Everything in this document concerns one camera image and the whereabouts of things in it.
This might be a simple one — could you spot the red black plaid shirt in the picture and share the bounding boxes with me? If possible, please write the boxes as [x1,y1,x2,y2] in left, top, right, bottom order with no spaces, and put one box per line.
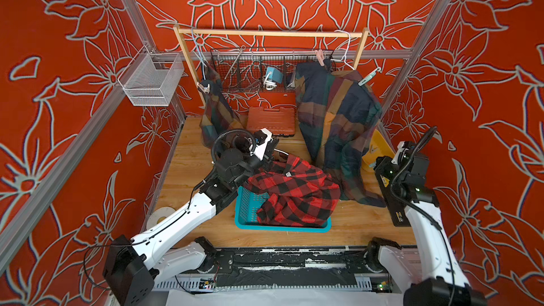
[244,154,341,228]

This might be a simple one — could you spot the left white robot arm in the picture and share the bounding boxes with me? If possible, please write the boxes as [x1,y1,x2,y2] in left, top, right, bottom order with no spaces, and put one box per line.
[103,128,279,305]

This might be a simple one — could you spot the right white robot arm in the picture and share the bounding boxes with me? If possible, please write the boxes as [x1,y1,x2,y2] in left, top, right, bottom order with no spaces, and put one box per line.
[366,127,487,305]

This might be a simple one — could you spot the white hanger right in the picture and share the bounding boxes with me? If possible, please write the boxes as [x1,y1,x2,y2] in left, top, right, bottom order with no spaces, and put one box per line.
[331,30,355,70]

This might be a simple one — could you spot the white hanger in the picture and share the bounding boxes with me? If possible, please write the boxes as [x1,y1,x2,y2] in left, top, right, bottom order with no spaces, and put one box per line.
[331,30,355,70]
[191,28,209,81]

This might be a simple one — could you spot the white hanger left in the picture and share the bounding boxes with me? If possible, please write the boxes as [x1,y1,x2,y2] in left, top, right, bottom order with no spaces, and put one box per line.
[191,28,209,81]

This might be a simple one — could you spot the teal plastic basket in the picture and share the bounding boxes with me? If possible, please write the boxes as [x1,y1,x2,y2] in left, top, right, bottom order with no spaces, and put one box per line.
[235,186,332,233]

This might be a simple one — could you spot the red tool case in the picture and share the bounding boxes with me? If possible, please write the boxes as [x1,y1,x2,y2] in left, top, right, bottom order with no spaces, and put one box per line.
[246,106,296,137]

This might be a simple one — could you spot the dark plaid shirt left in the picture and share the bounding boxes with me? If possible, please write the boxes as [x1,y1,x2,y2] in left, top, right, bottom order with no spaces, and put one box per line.
[200,67,243,149]

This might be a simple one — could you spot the dark multicolour plaid shirt right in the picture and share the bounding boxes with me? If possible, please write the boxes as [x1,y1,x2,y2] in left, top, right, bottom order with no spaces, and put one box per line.
[293,62,385,208]

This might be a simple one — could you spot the white tape roll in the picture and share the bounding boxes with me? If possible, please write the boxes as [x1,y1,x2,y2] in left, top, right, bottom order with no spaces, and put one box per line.
[146,207,176,230]

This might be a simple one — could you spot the yellow plastic tray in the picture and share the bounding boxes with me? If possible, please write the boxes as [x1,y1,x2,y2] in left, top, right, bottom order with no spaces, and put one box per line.
[361,130,395,172]

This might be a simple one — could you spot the black box with label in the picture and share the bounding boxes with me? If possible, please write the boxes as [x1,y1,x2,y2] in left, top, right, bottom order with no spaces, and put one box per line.
[374,156,411,228]

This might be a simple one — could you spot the mint clothespin right shirt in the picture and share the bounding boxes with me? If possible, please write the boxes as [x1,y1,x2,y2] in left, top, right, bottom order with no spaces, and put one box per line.
[358,67,382,86]

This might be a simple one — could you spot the wooden clothes rack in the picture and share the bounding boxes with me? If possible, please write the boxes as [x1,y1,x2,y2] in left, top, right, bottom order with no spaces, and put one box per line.
[173,24,370,95]

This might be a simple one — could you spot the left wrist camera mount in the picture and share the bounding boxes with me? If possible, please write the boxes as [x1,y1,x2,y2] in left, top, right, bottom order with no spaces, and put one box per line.
[254,128,273,160]

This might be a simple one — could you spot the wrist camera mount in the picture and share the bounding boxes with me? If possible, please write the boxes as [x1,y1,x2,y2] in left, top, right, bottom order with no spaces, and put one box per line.
[391,141,416,165]
[254,128,273,160]

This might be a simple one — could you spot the teal box with cable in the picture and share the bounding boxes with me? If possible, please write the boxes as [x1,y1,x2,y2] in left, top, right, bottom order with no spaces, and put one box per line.
[263,67,283,91]

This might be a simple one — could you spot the black wire basket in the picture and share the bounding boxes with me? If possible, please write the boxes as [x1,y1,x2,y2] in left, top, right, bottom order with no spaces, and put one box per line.
[210,47,336,94]

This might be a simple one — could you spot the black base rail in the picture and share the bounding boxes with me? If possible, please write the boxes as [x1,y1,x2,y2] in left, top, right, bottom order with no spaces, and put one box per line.
[197,246,395,293]

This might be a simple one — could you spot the white wire basket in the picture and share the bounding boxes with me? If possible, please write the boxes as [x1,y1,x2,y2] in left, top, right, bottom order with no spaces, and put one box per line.
[117,47,185,107]

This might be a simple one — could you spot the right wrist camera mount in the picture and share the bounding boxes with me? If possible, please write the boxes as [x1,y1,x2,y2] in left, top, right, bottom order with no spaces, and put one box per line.
[391,141,416,165]

